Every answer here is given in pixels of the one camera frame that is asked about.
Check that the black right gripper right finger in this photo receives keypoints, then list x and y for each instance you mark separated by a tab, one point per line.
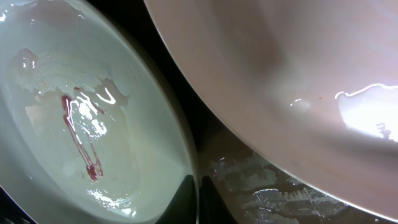
212	207

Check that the large brown tray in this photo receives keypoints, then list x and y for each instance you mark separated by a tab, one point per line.
255	191

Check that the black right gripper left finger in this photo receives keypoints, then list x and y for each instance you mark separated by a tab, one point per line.
183	206

